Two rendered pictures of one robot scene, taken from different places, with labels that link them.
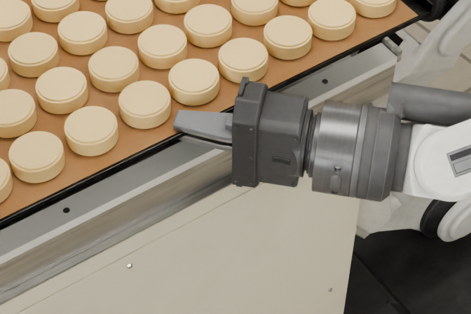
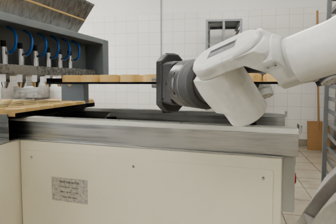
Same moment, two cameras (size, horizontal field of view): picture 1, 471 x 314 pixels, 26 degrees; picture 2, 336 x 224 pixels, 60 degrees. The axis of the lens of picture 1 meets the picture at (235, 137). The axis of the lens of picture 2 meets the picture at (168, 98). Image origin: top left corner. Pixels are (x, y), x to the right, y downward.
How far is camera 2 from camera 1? 0.91 m
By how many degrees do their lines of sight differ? 62
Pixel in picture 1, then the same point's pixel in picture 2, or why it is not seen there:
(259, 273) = not seen: outside the picture
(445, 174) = (203, 58)
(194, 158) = (171, 123)
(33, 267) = (98, 136)
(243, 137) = (158, 70)
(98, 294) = (118, 173)
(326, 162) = (172, 71)
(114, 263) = (126, 158)
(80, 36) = not seen: hidden behind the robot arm
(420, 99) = not seen: hidden behind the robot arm
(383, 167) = (188, 68)
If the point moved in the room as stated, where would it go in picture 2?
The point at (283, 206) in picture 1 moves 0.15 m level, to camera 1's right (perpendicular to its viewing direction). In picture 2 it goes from (219, 194) to (281, 218)
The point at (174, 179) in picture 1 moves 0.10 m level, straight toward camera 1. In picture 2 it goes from (161, 130) to (128, 136)
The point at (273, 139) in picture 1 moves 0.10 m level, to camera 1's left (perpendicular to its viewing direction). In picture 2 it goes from (165, 69) to (137, 70)
